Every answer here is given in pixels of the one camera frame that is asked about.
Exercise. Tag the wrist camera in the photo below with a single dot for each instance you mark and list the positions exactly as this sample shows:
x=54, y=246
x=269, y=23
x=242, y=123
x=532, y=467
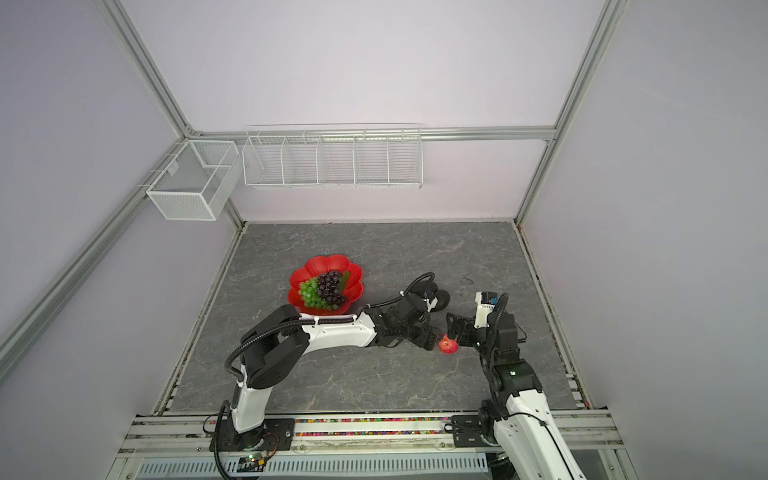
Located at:
x=485, y=304
x=430, y=299

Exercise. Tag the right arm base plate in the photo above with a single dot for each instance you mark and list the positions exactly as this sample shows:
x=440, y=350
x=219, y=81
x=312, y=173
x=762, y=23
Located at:
x=471, y=431

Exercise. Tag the small white mesh basket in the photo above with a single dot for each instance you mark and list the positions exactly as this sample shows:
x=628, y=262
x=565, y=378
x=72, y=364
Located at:
x=198, y=181

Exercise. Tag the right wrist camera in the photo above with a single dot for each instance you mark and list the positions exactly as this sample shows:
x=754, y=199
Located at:
x=485, y=304

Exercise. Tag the purple fake grape bunch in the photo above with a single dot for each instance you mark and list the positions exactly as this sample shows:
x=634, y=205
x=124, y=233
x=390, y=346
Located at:
x=329, y=288

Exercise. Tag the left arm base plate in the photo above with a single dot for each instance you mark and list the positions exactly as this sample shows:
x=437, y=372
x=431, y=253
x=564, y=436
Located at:
x=275, y=434

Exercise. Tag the red fake apple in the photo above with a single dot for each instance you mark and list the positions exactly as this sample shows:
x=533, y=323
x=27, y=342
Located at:
x=448, y=345

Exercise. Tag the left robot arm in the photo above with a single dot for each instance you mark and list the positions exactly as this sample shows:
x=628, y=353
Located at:
x=269, y=351

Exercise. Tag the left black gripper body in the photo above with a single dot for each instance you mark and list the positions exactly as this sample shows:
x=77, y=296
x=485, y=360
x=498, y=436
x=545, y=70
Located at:
x=404, y=332

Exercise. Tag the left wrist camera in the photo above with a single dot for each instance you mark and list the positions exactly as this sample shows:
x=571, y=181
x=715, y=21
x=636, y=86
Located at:
x=430, y=299

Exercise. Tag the dark fake avocado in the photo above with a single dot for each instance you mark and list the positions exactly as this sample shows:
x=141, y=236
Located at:
x=441, y=300

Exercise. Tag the long white wire basket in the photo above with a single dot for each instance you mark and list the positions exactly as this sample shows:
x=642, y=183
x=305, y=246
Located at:
x=333, y=155

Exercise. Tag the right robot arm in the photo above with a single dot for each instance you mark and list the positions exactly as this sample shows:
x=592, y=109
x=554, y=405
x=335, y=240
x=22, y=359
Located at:
x=517, y=417

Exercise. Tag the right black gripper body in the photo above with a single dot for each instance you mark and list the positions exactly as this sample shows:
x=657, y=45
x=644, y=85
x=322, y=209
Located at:
x=471, y=335

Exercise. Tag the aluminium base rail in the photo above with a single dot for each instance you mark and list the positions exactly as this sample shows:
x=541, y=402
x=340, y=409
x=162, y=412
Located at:
x=188, y=435

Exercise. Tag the green fake grape bunch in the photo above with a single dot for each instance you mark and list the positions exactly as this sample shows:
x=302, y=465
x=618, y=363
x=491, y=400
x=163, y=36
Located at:
x=309, y=296

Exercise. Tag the red flower-shaped fruit bowl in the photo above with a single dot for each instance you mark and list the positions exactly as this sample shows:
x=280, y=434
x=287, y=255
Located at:
x=353, y=286

